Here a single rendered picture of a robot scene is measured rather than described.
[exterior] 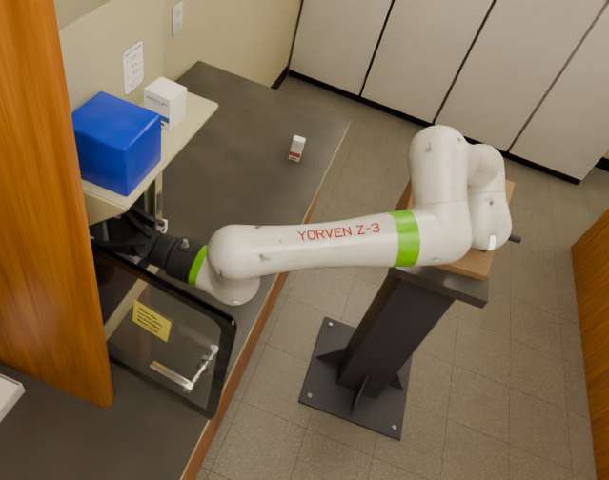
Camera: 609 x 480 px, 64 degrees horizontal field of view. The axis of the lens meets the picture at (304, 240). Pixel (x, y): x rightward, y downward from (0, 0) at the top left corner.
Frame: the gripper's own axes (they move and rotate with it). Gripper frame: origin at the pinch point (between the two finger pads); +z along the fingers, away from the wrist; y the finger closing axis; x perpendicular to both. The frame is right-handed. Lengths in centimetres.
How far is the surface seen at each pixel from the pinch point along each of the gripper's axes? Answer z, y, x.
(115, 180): -19.2, 16.6, -34.2
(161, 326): -28.5, 20.2, -6.9
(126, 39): -10.2, -1.9, -44.5
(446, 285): -90, -47, 26
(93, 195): -16.5, 18.2, -31.1
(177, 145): -21.1, 1.7, -31.4
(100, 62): -10.2, 4.9, -43.7
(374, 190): -66, -198, 120
